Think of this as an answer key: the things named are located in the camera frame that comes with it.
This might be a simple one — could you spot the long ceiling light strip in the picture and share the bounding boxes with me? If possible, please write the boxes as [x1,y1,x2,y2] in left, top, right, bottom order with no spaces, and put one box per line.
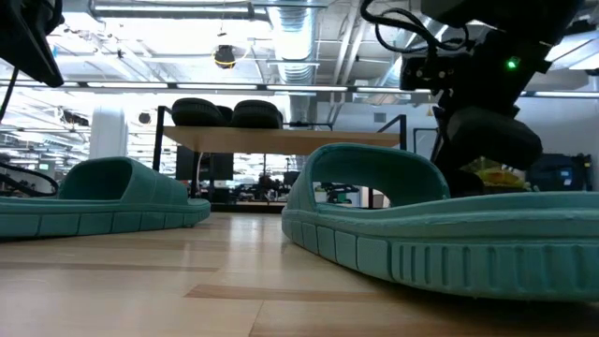
[0,81,431,93]

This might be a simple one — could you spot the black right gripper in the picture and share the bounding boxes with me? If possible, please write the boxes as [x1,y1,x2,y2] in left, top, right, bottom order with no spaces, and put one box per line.
[439,30,553,113]

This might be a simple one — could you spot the dark blue box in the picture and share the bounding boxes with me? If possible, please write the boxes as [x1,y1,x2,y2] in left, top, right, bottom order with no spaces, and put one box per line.
[527,153,593,193]

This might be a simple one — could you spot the wooden shelf with black frame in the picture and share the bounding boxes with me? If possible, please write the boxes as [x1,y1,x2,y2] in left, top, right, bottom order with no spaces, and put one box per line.
[152,105,408,212]

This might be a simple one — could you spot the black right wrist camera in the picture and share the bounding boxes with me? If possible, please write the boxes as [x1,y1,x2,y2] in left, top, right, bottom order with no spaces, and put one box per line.
[400,50,471,93]

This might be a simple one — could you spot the black panel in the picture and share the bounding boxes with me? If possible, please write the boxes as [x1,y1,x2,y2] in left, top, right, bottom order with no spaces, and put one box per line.
[175,145,235,182]

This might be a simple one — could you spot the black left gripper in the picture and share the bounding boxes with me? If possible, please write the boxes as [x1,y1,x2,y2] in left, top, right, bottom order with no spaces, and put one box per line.
[0,0,65,89]

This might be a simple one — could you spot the silver ventilation duct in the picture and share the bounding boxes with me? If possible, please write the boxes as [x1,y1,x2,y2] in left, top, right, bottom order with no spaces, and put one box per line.
[269,0,320,85]

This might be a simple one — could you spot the black rubber slide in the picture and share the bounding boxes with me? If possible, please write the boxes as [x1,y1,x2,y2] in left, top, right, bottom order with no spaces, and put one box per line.
[432,106,545,198]
[170,96,233,127]
[229,98,285,130]

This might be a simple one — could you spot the white pillar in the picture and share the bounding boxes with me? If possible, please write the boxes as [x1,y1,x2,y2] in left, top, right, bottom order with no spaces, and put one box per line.
[88,105,129,160]

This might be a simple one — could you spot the potted succulent plant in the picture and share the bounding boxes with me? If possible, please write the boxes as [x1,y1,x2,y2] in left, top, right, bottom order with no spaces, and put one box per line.
[460,156,534,191]

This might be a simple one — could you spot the teal rubber slide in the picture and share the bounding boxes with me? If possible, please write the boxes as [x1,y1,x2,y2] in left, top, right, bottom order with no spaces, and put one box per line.
[0,156,212,241]
[280,142,599,301]

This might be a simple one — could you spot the black aluminium table frame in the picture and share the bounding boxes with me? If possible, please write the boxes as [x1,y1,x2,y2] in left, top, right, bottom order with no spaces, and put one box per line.
[210,200,286,214]

